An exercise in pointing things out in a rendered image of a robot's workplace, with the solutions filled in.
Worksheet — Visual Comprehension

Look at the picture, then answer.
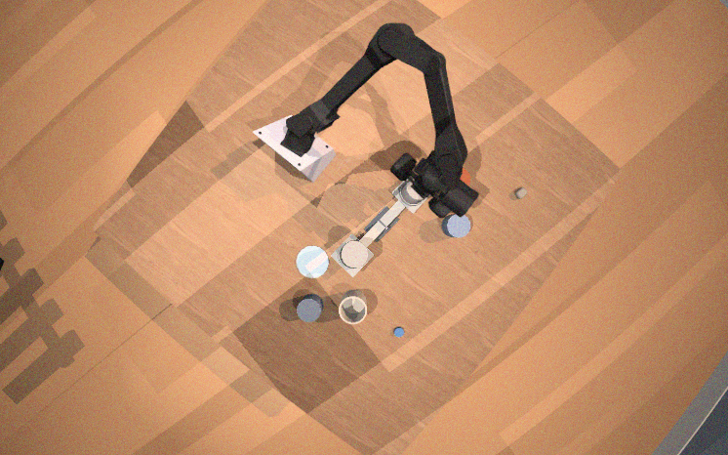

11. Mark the orange cylinder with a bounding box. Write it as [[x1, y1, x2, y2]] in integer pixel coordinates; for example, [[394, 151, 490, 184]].
[[460, 168, 470, 186]]

